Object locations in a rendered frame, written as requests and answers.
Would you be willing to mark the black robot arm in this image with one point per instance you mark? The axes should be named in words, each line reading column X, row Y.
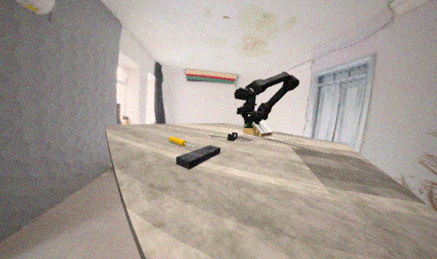
column 259, row 86

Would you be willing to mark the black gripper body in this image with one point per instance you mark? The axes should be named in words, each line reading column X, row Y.
column 253, row 112

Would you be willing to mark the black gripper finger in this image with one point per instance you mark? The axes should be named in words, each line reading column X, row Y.
column 246, row 119
column 251, row 119

